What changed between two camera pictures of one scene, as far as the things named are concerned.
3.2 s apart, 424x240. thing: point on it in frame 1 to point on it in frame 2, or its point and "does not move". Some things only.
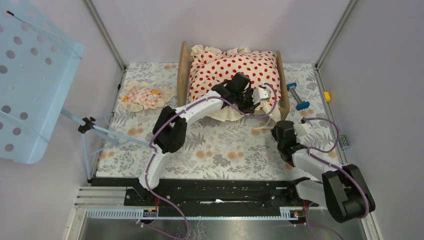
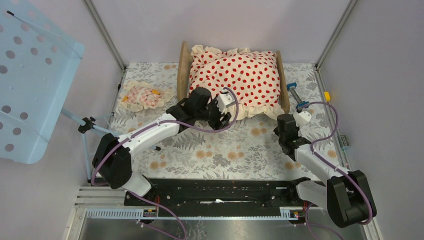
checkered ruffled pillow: [135, 96] does not move
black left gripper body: [244, 101] to [212, 114]
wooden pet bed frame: [184, 76] does not move
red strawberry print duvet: [209, 67] does not move
